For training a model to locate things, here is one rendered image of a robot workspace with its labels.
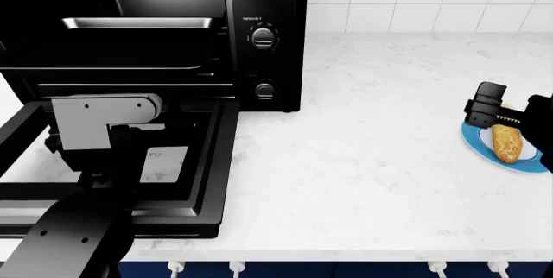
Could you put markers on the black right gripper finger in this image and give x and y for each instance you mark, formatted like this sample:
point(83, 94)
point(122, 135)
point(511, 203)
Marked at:
point(484, 106)

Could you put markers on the golden baguette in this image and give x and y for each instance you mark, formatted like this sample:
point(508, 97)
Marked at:
point(507, 143)

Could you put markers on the metal oven tray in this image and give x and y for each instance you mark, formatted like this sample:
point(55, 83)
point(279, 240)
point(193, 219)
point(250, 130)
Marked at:
point(138, 23)

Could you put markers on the black glass oven door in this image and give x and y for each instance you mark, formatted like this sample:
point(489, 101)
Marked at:
point(216, 168)

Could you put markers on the black toaster oven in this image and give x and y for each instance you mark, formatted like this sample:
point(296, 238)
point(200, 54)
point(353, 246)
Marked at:
point(285, 6)

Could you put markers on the blue white plate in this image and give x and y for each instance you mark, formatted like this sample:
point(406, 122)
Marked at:
point(477, 145)

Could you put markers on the black function knob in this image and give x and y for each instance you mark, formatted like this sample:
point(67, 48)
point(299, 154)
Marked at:
point(264, 90)

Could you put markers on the black temperature knob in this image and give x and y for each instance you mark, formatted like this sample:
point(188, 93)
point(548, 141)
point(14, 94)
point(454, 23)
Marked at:
point(262, 37)

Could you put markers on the dark blue cabinet front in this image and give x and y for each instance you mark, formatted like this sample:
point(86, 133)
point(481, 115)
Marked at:
point(337, 271)

